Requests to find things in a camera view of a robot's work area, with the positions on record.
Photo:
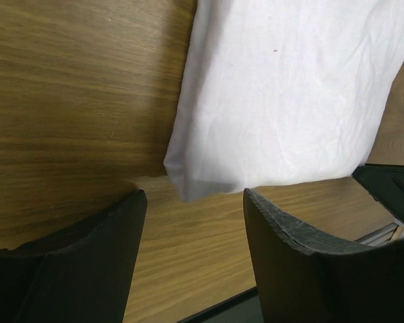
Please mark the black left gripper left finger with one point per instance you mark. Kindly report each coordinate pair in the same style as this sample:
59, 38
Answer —
81, 273

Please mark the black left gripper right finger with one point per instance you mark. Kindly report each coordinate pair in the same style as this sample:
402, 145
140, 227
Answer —
304, 274

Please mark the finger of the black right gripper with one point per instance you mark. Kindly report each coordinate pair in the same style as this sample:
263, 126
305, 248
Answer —
385, 183

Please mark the white printed tank top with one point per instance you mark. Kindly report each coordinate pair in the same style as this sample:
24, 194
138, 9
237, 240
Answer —
278, 93

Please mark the aluminium table edge rail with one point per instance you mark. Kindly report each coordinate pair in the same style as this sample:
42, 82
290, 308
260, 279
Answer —
382, 236

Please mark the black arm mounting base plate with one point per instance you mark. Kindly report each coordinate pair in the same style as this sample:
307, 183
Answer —
244, 307

